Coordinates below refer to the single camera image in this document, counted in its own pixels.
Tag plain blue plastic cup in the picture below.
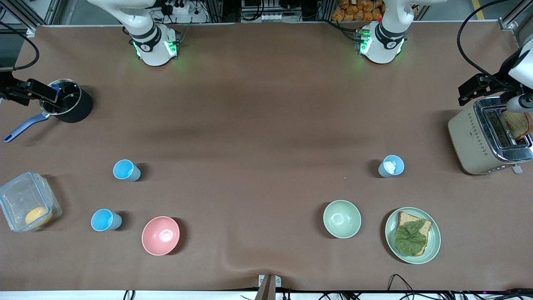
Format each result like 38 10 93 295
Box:
113 159 142 182
91 209 123 232

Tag blue cup holding white paper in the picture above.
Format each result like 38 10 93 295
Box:
378 155 405 178

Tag glass lid with blue knob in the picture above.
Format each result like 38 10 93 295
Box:
40 79 82 117

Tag brown bread slice in toaster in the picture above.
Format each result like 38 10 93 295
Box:
501 109 533 141

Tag beige and chrome toaster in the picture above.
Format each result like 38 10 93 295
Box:
448 96 533 176

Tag clear plastic food container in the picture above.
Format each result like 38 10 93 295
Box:
0 171 63 233

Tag yellow orange fruit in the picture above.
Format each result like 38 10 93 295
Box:
25 207 53 227

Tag orange snack bags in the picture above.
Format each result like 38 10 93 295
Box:
331 0 384 22

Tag brown bread slice under lettuce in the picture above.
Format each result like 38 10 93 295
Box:
397 211 433 256

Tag pale green plate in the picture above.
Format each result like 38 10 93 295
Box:
384 207 441 265

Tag green lettuce leaf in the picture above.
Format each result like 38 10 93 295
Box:
394 220 428 255

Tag pale green bowl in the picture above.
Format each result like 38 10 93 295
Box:
323 200 362 239

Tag pink bowl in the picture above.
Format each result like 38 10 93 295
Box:
142 216 181 256

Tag black saucepan with blue handle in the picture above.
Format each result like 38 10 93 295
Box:
3 79 94 143

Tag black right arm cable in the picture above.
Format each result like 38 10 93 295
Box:
0 21 40 71

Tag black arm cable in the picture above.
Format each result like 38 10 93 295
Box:
0 21 40 71
456 0 521 90

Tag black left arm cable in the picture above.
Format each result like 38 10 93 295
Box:
456 0 521 90

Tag black looped table edge cable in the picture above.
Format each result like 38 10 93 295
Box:
387 273 421 293

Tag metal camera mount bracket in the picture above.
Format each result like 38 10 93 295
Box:
258 274 282 300

